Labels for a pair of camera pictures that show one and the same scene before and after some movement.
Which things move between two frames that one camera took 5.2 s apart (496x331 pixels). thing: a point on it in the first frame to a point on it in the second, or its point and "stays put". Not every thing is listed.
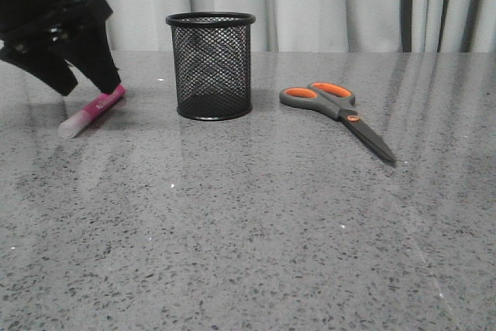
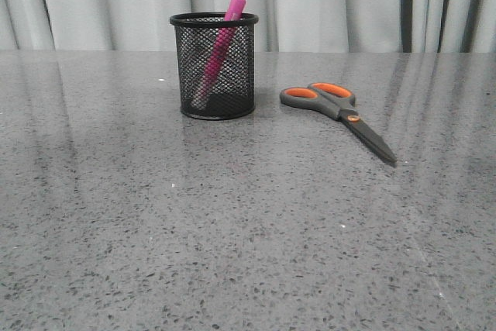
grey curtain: x=380 y=5 stays put
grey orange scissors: x=338 y=101 stays put
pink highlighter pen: x=72 y=127 to x=233 y=12
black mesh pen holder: x=211 y=51 stays put
